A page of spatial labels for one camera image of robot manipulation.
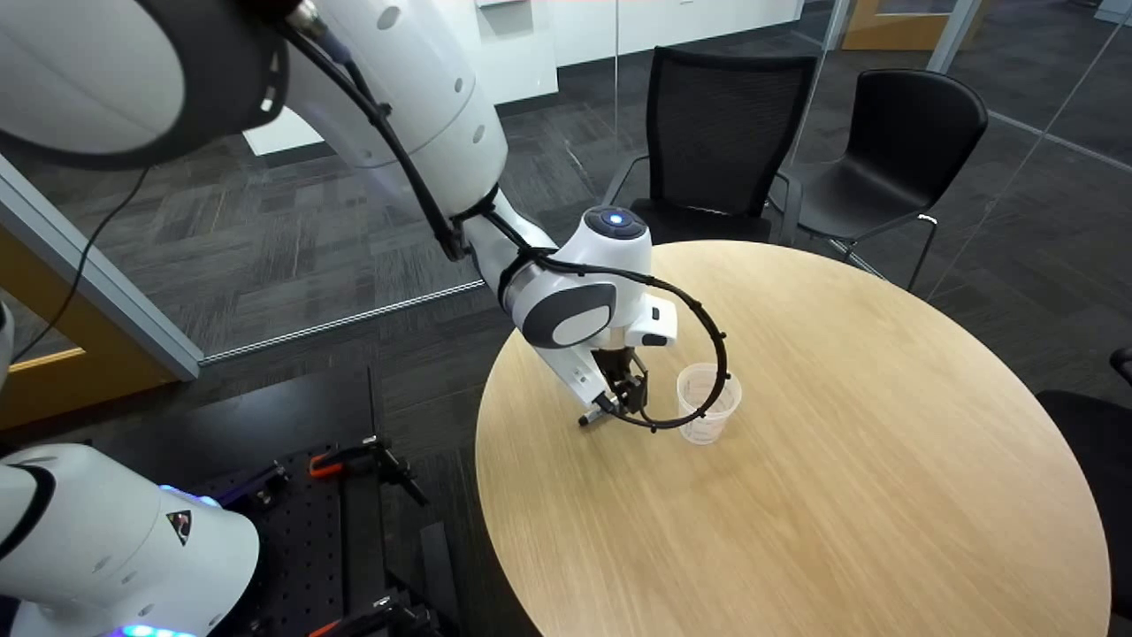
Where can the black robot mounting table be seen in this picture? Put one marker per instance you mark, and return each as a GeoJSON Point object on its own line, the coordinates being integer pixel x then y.
{"type": "Point", "coordinates": [307, 533]}

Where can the black office chair grey armrest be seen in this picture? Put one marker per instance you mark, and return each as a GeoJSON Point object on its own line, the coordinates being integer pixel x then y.
{"type": "Point", "coordinates": [908, 142]}
{"type": "Point", "coordinates": [720, 129]}

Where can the black mesh office chair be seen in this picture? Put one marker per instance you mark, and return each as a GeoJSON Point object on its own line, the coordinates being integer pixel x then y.
{"type": "Point", "coordinates": [1098, 474]}

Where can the wooden door with grey frame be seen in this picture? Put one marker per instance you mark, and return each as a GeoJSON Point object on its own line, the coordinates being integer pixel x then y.
{"type": "Point", "coordinates": [94, 356]}

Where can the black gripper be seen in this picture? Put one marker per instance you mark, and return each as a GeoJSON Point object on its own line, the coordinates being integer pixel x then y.
{"type": "Point", "coordinates": [621, 370]}

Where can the translucent plastic cup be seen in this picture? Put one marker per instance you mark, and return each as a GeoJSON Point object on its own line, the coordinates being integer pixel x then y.
{"type": "Point", "coordinates": [700, 399]}

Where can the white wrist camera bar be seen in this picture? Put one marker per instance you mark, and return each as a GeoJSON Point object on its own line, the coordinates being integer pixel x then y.
{"type": "Point", "coordinates": [573, 377]}

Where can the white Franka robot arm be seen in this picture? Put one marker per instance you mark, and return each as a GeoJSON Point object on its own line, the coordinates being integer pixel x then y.
{"type": "Point", "coordinates": [403, 95]}

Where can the orange wooden panel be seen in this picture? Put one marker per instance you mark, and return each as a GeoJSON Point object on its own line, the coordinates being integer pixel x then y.
{"type": "Point", "coordinates": [891, 24]}

